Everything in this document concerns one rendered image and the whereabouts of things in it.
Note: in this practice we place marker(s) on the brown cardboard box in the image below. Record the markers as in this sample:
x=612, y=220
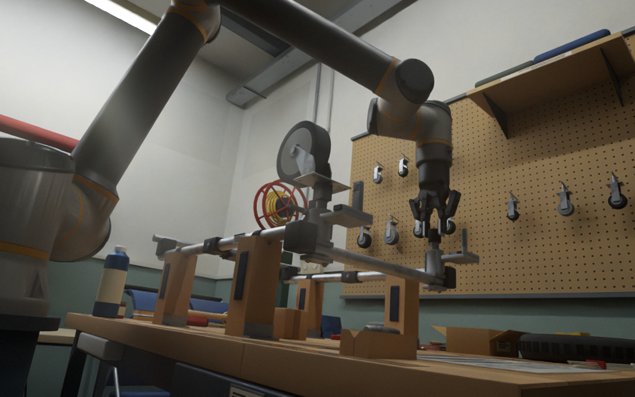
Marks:
x=477, y=342

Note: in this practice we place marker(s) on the ceiling light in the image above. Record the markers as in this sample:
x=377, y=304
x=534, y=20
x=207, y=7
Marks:
x=124, y=15

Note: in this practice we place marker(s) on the yellow hand tool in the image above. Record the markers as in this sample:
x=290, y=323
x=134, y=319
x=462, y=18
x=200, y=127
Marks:
x=571, y=334

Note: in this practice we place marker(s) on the red pipe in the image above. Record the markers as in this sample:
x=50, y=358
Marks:
x=14, y=126

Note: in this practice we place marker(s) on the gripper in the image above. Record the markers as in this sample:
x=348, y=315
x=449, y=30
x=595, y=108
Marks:
x=433, y=181

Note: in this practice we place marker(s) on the large grey-wheel caster unit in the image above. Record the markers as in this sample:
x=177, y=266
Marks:
x=309, y=149

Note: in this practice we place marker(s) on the small beige side table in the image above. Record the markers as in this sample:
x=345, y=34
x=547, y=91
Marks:
x=55, y=336

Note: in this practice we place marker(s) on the tan pegboard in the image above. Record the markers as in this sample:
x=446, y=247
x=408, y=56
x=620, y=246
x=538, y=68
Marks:
x=543, y=248

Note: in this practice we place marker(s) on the grey wall conduit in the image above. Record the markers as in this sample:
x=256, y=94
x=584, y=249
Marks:
x=316, y=99

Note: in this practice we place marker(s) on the grey tube stroller frame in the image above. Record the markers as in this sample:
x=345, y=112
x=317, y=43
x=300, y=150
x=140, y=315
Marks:
x=378, y=266

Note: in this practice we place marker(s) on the grey swivel head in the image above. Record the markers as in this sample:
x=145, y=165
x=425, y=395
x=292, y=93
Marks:
x=434, y=264
x=301, y=237

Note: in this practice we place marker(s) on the dark green flat pack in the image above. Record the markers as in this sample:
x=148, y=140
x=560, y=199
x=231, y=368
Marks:
x=505, y=73

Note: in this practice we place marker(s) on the blue and cream bottle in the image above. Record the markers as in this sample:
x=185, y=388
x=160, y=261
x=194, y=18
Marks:
x=110, y=287

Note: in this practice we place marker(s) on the white printed paper sheet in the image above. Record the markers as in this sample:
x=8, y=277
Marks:
x=516, y=365

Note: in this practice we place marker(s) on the small wooden block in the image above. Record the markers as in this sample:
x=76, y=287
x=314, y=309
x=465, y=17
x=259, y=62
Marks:
x=290, y=324

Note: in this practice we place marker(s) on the wooden support stand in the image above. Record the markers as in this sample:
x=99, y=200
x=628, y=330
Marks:
x=259, y=287
x=177, y=287
x=312, y=306
x=405, y=306

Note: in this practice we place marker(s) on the wooden pen holder block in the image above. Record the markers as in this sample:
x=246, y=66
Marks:
x=378, y=346

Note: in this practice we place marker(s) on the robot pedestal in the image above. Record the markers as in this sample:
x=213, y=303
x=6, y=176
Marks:
x=3, y=358

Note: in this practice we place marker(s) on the wooden wall shelf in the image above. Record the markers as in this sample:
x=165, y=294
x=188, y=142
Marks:
x=549, y=74

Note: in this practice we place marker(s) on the wooden top blue workbench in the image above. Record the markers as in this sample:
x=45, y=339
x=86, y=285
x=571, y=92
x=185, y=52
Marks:
x=295, y=364

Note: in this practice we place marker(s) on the small dark-wheel caster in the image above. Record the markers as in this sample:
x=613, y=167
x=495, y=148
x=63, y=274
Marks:
x=403, y=168
x=450, y=229
x=617, y=199
x=364, y=240
x=378, y=176
x=420, y=232

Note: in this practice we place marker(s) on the blue roll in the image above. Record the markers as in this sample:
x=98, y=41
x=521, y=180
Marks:
x=571, y=45

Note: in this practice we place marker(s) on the grey switch lever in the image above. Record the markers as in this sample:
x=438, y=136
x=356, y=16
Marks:
x=345, y=215
x=461, y=257

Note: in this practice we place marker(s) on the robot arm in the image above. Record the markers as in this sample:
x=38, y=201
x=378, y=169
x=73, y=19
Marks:
x=141, y=105

